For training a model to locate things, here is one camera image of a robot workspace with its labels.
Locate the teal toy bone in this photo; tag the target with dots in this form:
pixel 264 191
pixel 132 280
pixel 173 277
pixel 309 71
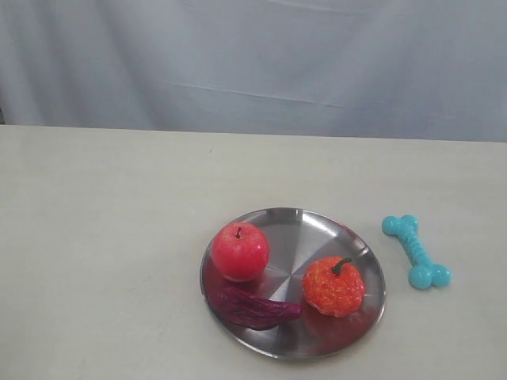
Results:
pixel 425 273

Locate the red toy apple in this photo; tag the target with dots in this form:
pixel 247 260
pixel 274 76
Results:
pixel 240 252

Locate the orange toy pumpkin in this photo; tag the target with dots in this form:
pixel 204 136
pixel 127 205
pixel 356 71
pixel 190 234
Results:
pixel 333 286

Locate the purple toy sweet potato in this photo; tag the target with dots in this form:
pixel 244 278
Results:
pixel 241 308

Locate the grey-blue backdrop cloth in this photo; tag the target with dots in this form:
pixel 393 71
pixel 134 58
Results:
pixel 388 69

